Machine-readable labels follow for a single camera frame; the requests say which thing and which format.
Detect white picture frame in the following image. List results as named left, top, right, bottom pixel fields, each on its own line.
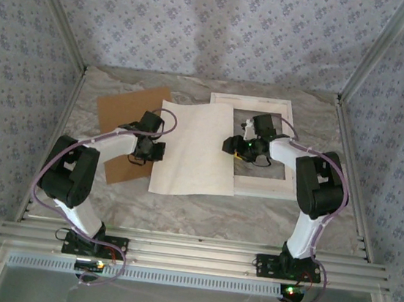
left=198, top=91, right=307, bottom=203

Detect brown backing board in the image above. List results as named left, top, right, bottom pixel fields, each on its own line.
left=86, top=79, right=176, bottom=192

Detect white photo paper sheet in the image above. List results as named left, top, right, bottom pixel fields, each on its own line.
left=147, top=94, right=246, bottom=203

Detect controller board with green light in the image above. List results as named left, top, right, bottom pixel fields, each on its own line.
left=74, top=258, right=106, bottom=273
left=278, top=282, right=307, bottom=302

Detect aluminium side rail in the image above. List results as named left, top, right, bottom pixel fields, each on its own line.
left=317, top=96, right=393, bottom=264
left=15, top=60, right=90, bottom=227

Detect aluminium rail beam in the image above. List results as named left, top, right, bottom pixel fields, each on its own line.
left=0, top=211, right=395, bottom=297

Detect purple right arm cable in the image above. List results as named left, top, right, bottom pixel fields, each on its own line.
left=255, top=116, right=359, bottom=302

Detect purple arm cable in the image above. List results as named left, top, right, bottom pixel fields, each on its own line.
left=255, top=116, right=359, bottom=302
left=20, top=94, right=180, bottom=295

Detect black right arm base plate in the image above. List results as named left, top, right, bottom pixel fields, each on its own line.
left=253, top=252, right=324, bottom=286

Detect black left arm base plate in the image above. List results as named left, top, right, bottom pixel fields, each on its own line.
left=61, top=228, right=130, bottom=263

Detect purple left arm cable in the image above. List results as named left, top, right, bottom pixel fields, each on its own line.
left=20, top=94, right=180, bottom=295

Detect grey slotted cable duct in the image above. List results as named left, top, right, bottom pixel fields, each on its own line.
left=7, top=249, right=285, bottom=300

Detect aluminium corner post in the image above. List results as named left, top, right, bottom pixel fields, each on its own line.
left=13, top=0, right=97, bottom=74
left=340, top=0, right=404, bottom=109

